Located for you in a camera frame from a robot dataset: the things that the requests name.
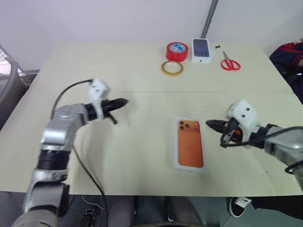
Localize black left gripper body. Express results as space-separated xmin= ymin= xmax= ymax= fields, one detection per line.
xmin=100 ymin=100 xmax=112 ymax=119

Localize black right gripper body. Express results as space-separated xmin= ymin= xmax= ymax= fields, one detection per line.
xmin=223 ymin=117 xmax=244 ymax=145

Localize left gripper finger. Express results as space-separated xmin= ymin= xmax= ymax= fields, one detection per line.
xmin=106 ymin=97 xmax=129 ymax=112
xmin=107 ymin=111 xmax=118 ymax=125

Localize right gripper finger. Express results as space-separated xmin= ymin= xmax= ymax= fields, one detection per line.
xmin=220 ymin=132 xmax=234 ymax=148
xmin=206 ymin=119 xmax=228 ymax=132

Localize white box lid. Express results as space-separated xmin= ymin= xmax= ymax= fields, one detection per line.
xmin=173 ymin=117 xmax=207 ymax=175

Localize white box purple phone print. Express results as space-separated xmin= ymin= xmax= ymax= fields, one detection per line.
xmin=190 ymin=37 xmax=216 ymax=64

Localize yellow tape roll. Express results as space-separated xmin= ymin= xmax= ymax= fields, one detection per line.
xmin=160 ymin=61 xmax=185 ymax=77

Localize black and white sneaker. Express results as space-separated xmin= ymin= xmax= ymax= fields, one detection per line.
xmin=229 ymin=196 xmax=252 ymax=218

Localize red tape roll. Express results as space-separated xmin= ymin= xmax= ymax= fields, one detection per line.
xmin=165 ymin=42 xmax=189 ymax=62

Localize black trouser leg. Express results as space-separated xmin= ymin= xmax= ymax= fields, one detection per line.
xmin=250 ymin=195 xmax=303 ymax=218

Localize person in dark jacket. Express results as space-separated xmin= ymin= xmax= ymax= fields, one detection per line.
xmin=269 ymin=37 xmax=303 ymax=105

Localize grey metal chair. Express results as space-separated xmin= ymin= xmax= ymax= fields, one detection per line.
xmin=0 ymin=44 xmax=41 ymax=131

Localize black floor device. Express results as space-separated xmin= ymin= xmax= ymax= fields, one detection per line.
xmin=80 ymin=208 xmax=96 ymax=227

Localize grey metal pole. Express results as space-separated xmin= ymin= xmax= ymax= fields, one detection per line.
xmin=200 ymin=0 xmax=220 ymax=38

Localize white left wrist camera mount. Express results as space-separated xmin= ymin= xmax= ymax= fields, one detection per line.
xmin=88 ymin=79 xmax=112 ymax=120

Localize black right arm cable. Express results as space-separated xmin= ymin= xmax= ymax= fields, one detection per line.
xmin=220 ymin=126 xmax=303 ymax=175

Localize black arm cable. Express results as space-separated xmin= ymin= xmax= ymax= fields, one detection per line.
xmin=220 ymin=126 xmax=303 ymax=175
xmin=50 ymin=79 xmax=109 ymax=227

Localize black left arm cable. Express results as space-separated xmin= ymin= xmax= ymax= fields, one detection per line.
xmin=50 ymin=79 xmax=109 ymax=227

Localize red handled scissors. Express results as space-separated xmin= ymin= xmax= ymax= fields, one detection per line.
xmin=221 ymin=50 xmax=241 ymax=71

